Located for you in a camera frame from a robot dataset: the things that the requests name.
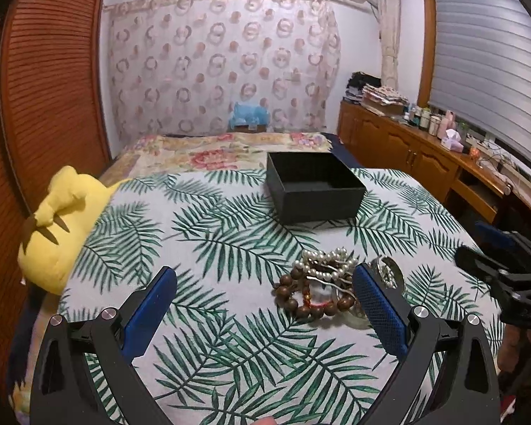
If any silver cuff bangle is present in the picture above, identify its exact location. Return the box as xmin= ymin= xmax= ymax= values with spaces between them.
xmin=369 ymin=256 xmax=406 ymax=294

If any white pearl necklace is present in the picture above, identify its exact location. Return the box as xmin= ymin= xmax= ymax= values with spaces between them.
xmin=292 ymin=246 xmax=361 ymax=282

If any black jewelry box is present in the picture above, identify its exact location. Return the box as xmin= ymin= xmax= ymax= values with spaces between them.
xmin=265 ymin=152 xmax=366 ymax=225

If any wooden sideboard cabinet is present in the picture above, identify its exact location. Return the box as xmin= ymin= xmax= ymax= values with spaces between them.
xmin=337 ymin=101 xmax=531 ymax=233

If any pink tissue box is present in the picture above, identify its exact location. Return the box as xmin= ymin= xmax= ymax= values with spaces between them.
xmin=441 ymin=129 xmax=464 ymax=153

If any yellow Pikachu plush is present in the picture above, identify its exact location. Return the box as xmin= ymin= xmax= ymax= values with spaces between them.
xmin=18 ymin=166 xmax=121 ymax=295

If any palm leaf print cloth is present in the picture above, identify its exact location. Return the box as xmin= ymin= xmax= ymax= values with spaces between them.
xmin=58 ymin=169 xmax=504 ymax=424

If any grey window blind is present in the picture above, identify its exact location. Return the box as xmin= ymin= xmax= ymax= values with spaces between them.
xmin=430 ymin=0 xmax=531 ymax=161

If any stack of folded clothes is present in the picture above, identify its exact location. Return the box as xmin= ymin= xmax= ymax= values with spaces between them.
xmin=343 ymin=71 xmax=410 ymax=116

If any floral bed quilt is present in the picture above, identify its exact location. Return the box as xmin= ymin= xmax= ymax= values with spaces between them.
xmin=99 ymin=132 xmax=333 ymax=186

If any wooden louvered wardrobe door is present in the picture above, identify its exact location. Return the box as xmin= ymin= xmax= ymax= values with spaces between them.
xmin=0 ymin=0 xmax=110 ymax=396

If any tied cream window curtain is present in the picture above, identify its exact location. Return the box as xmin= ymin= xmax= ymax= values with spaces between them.
xmin=377 ymin=0 xmax=401 ymax=89

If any blue plush toy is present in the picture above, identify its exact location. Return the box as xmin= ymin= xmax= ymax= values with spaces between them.
xmin=228 ymin=103 xmax=270 ymax=130

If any patterned lace curtain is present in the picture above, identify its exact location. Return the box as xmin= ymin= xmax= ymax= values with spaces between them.
xmin=107 ymin=0 xmax=341 ymax=144

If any brown wooden bead bracelet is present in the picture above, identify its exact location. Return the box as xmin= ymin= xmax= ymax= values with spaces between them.
xmin=272 ymin=267 xmax=356 ymax=319

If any red string bracelet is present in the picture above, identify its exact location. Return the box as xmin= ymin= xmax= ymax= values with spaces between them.
xmin=301 ymin=283 xmax=342 ymax=310

